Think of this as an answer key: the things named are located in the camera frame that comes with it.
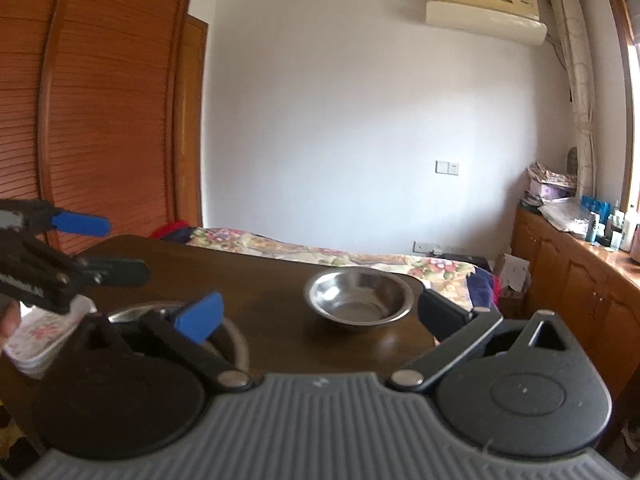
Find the white cardboard box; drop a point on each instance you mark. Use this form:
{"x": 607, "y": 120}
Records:
{"x": 512, "y": 272}

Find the wooden louvered wardrobe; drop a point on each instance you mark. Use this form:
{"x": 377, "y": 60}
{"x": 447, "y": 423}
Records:
{"x": 93, "y": 109}

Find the dark folded clothes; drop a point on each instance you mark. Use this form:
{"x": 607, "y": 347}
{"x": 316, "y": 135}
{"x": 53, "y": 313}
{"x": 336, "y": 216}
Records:
{"x": 179, "y": 232}

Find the white wall switch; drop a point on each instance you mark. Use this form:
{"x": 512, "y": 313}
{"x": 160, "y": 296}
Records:
{"x": 448, "y": 168}

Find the floral bed quilt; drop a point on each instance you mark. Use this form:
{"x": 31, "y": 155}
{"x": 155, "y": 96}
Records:
{"x": 462, "y": 282}

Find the person's left hand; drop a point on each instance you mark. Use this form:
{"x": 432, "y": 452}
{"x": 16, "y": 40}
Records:
{"x": 10, "y": 319}

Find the white air conditioner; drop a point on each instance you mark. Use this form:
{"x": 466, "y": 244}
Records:
{"x": 513, "y": 20}

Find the wooden low cabinet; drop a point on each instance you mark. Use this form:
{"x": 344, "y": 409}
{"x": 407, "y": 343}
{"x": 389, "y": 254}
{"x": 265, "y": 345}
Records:
{"x": 595, "y": 292}

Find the small steel bowl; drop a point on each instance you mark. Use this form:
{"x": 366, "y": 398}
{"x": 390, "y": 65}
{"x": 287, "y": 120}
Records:
{"x": 359, "y": 297}

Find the blue bottles group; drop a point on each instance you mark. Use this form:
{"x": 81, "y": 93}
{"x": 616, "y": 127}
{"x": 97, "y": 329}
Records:
{"x": 598, "y": 213}

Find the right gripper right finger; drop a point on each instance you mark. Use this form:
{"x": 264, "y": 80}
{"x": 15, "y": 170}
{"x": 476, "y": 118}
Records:
{"x": 461, "y": 335}

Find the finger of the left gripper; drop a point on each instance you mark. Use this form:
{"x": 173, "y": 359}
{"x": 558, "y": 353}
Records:
{"x": 45, "y": 217}
{"x": 90, "y": 270}

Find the stack of boxes and papers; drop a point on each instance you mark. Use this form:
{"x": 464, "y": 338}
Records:
{"x": 546, "y": 185}

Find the window with wooden frame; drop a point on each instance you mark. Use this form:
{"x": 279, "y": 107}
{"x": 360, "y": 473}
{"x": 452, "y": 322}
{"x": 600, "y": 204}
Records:
{"x": 628, "y": 41}

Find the floral white square plate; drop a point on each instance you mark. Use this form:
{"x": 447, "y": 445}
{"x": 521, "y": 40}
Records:
{"x": 42, "y": 335}

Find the large steel bowl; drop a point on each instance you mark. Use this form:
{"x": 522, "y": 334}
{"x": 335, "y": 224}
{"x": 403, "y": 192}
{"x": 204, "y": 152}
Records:
{"x": 204, "y": 323}

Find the white wall socket strip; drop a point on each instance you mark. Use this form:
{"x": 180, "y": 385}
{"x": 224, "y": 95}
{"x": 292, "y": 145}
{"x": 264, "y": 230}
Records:
{"x": 438, "y": 250}

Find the patterned beige curtain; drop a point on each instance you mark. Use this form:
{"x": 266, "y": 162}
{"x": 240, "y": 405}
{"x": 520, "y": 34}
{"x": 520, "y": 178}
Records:
{"x": 573, "y": 36}

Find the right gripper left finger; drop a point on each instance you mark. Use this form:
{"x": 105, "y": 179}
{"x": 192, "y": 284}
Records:
{"x": 181, "y": 336}

